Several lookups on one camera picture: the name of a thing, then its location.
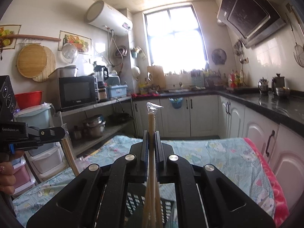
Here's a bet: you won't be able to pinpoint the blue hanging basket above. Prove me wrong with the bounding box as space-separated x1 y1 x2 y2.
169 97 183 110

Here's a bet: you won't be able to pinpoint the wooden rod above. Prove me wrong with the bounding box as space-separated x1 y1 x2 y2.
6 35 62 42

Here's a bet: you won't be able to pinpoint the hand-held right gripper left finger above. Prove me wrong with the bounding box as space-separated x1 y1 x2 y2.
26 130 150 228

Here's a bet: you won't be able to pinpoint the small wall fan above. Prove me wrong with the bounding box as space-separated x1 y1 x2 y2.
211 49 227 65

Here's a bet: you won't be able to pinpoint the white round plastic cover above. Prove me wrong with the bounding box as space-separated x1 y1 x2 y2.
61 43 79 64

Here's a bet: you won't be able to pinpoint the white base cabinets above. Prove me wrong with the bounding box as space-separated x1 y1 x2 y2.
132 94 304 214

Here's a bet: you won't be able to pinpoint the stacked steel pots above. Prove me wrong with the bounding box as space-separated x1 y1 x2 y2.
82 115 106 139

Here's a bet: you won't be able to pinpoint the group of condiment bottles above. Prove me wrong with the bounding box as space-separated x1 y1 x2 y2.
227 69 245 88

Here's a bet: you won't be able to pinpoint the black frying pan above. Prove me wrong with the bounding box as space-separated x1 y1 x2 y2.
107 113 131 125

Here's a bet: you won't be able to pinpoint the round bamboo cutting boards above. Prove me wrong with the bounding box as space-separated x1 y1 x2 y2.
17 44 45 78

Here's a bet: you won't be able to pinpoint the black range hood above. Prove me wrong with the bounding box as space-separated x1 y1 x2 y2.
216 0 287 49

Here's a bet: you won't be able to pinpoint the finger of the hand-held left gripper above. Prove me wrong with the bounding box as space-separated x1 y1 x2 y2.
30 126 65 146

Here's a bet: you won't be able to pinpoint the grey lidded pot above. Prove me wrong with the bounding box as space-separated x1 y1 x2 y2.
58 66 79 78

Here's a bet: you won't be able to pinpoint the pink blanket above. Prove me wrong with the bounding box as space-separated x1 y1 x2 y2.
243 137 290 221

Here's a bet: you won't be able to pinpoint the steel bowl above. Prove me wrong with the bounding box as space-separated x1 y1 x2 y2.
275 87 291 98

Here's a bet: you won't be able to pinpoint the cartoon cat printed blanket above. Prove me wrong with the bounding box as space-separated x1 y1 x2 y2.
12 135 277 228

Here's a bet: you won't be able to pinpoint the hanging kitchen utensils set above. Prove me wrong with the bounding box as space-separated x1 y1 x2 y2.
233 39 249 64

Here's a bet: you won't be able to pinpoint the metal shelf rack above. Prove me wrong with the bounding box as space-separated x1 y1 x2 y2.
56 96 136 157

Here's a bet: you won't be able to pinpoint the white water heater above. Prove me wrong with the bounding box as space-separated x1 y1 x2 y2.
85 0 133 37

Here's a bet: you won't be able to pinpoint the teal knife holder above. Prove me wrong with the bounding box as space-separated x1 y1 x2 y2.
191 69 205 87

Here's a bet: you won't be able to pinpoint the woven bamboo tray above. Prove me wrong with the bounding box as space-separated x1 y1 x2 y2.
32 46 57 82

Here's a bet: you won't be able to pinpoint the green plastic utensil basket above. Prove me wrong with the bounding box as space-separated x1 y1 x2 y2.
125 190 177 228

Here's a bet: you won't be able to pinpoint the small steel pot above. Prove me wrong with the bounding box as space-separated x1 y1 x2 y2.
71 125 83 140

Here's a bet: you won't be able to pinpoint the wooden cutting board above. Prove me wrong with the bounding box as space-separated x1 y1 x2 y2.
147 65 166 89

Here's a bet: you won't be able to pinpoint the black kitchen countertop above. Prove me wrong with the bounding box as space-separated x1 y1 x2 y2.
132 87 304 130

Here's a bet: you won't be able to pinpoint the plastic-wrapped chopstick pair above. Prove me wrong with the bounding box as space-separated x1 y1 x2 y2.
58 112 80 177
142 102 165 228

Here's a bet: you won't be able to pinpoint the large steel teapot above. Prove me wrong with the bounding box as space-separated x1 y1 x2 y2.
271 73 285 93

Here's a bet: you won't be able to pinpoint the white hose coil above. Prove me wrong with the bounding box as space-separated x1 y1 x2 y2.
114 46 127 59

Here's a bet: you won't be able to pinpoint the person's left hand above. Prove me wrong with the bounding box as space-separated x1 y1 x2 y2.
0 153 16 195

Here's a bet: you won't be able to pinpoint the pastel plastic drawer tower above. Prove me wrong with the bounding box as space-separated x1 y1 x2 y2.
11 103 64 196

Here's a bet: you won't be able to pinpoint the wall-mounted utensil cup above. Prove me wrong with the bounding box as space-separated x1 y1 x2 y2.
131 47 146 60

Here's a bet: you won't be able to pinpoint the window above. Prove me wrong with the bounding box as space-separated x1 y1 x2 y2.
142 5 209 76

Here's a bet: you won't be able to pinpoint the wire mesh strainer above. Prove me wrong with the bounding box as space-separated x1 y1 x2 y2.
285 13 304 67

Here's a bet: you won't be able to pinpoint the small steel kettle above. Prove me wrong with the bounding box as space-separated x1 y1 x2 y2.
258 77 269 95

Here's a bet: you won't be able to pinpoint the white round hanging container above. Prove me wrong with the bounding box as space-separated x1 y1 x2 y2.
131 66 141 80

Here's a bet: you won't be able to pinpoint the blender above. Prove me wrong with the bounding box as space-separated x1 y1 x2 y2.
93 65 110 101

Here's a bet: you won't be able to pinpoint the black microwave oven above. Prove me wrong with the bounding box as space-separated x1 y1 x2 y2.
51 75 98 112

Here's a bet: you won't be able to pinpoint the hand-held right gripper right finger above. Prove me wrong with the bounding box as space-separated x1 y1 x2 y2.
154 131 276 228

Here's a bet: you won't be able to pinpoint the blue plastic crate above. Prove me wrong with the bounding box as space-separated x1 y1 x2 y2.
106 84 128 99

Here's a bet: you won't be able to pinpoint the red cloth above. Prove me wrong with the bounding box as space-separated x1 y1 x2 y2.
132 92 160 98

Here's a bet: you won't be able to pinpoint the red plastic basin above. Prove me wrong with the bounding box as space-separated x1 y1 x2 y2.
14 91 43 110

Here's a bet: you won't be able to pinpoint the fruit wall poster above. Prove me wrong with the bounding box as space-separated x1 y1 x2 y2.
58 30 92 55
0 24 22 50

